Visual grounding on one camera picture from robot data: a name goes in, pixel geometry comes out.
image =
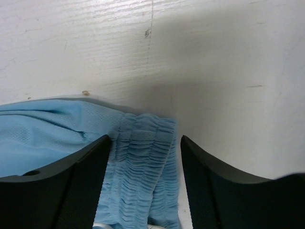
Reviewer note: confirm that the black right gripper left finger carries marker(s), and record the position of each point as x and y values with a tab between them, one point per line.
61	195

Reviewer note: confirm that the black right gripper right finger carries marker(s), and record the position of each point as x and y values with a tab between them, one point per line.
223	197

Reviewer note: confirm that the light blue shorts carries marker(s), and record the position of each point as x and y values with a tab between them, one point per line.
140	186

